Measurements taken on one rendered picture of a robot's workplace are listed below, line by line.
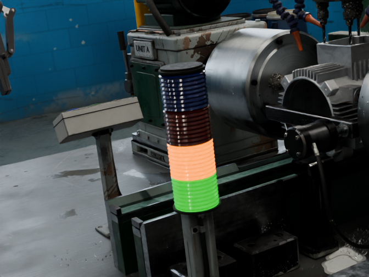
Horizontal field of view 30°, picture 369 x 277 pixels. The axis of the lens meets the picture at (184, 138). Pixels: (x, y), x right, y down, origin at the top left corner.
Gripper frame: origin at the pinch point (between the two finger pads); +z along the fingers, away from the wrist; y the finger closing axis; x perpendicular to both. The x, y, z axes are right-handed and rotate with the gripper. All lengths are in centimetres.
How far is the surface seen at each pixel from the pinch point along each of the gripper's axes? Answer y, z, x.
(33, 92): 162, -119, 508
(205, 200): 6, 36, -54
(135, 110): 24.1, 13.3, -3.5
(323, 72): 53, 19, -29
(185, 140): 5, 28, -57
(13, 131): 124, -80, 477
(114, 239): 8.6, 37.4, -10.9
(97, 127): 14.8, 15.0, -3.5
